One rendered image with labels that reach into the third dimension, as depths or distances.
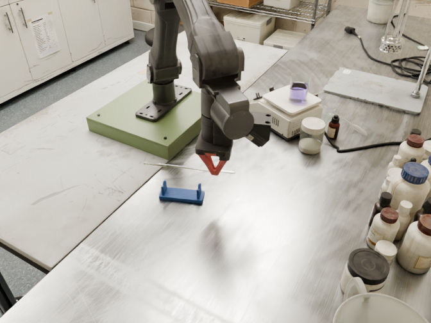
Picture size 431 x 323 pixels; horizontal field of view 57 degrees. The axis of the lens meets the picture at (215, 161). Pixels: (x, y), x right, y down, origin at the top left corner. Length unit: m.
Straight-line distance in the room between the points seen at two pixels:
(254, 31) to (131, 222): 2.67
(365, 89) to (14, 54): 2.59
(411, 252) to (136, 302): 0.50
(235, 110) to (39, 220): 0.50
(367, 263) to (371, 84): 0.81
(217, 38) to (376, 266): 0.47
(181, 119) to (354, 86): 0.61
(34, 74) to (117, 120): 2.39
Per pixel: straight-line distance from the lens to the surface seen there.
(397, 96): 1.39
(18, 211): 0.96
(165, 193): 0.90
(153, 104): 1.14
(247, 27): 3.38
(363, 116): 1.25
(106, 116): 1.13
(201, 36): 0.69
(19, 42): 3.34
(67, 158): 1.08
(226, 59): 0.68
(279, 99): 1.10
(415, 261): 0.82
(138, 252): 0.80
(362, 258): 0.73
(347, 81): 1.43
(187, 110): 1.12
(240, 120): 0.66
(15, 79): 3.37
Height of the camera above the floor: 1.52
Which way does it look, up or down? 38 degrees down
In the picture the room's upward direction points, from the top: straight up
